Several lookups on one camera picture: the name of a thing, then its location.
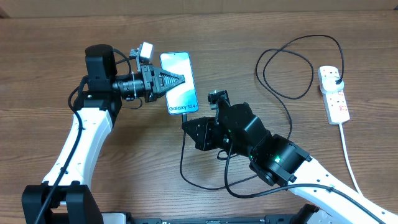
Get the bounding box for blue Galaxy smartphone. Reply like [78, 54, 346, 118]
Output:
[160, 52, 198, 114]

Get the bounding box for black USB charging cable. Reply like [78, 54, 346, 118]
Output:
[179, 34, 345, 190]

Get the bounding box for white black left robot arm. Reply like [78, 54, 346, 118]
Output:
[21, 42, 185, 224]

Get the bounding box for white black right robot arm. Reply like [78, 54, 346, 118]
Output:
[182, 91, 397, 223]

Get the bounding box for white charger plug adapter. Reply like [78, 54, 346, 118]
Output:
[320, 77, 345, 94]

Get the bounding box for white power strip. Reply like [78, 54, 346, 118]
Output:
[318, 65, 350, 125]

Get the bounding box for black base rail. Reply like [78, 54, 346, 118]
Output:
[102, 212, 309, 224]

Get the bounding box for white power strip cord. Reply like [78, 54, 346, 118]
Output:
[338, 123, 364, 197]

